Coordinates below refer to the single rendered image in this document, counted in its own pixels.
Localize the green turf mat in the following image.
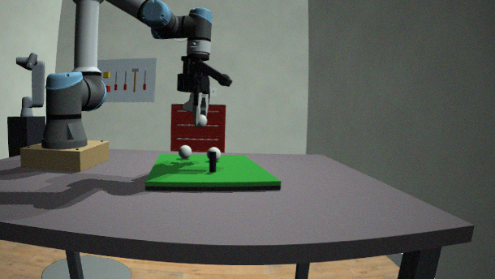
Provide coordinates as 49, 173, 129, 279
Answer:
145, 152, 281, 191

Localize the white ball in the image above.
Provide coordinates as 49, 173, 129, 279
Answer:
197, 114, 207, 128
179, 145, 192, 159
207, 148, 221, 161

